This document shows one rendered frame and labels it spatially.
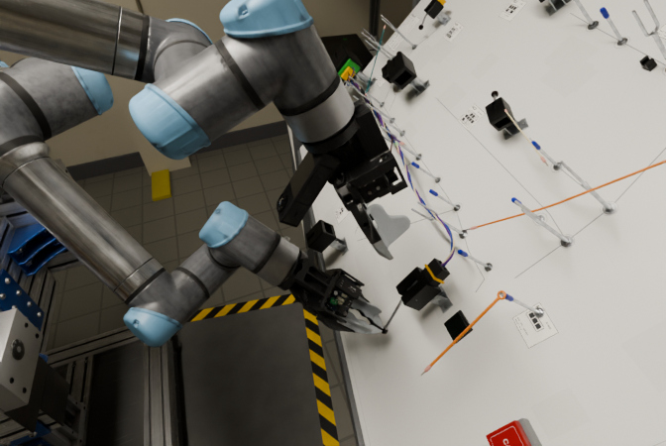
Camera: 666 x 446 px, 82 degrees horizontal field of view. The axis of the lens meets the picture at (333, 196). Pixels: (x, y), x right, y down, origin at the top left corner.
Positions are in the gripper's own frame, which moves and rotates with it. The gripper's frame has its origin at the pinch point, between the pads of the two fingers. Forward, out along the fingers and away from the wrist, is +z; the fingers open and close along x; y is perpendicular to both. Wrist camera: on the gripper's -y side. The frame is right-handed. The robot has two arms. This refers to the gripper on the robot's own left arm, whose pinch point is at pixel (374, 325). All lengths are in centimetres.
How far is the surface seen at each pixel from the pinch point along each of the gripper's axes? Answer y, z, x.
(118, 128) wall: -228, -123, 65
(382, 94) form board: -25, -16, 64
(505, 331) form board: 18.7, 10.7, 6.5
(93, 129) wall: -229, -135, 55
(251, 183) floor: -199, -26, 77
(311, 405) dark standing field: -98, 41, -22
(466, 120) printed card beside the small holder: 5.7, -3.2, 47.1
